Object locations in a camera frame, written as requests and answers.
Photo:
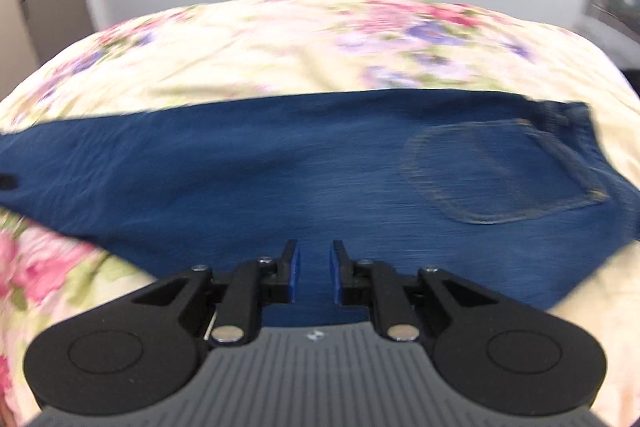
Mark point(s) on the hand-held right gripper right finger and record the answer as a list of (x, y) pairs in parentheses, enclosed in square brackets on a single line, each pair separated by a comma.
[(334, 277)]

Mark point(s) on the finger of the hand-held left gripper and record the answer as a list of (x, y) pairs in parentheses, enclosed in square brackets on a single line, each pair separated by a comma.
[(7, 181)]

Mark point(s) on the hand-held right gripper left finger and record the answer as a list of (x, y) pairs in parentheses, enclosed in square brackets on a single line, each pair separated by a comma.
[(294, 274)]

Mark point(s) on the blue denim pants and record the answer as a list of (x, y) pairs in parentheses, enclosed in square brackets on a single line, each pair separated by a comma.
[(240, 182)]

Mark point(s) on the beige wardrobe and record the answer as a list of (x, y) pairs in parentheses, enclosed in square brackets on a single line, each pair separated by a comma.
[(12, 22)]

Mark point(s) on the floral bed blanket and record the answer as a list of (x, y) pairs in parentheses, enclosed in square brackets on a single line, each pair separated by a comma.
[(240, 52)]

